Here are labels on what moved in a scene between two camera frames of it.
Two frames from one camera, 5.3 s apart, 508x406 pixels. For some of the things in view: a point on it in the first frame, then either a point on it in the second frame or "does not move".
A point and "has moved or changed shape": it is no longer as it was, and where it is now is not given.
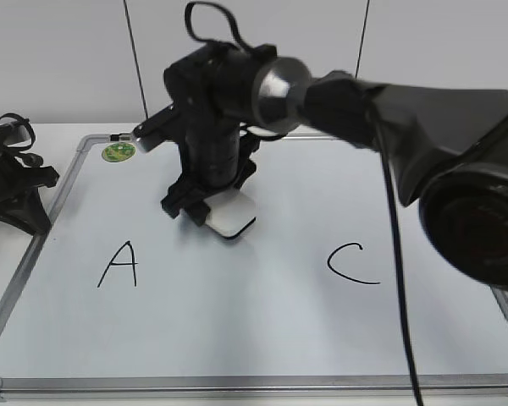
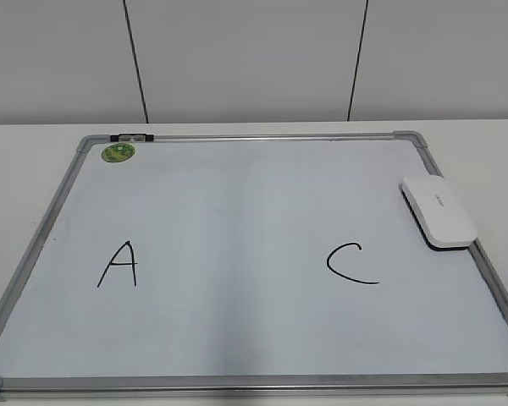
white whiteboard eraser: (230, 213) has moved or changed shape
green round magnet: (118, 151) does not move
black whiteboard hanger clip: (121, 137) does not move
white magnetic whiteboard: (124, 302) does not move
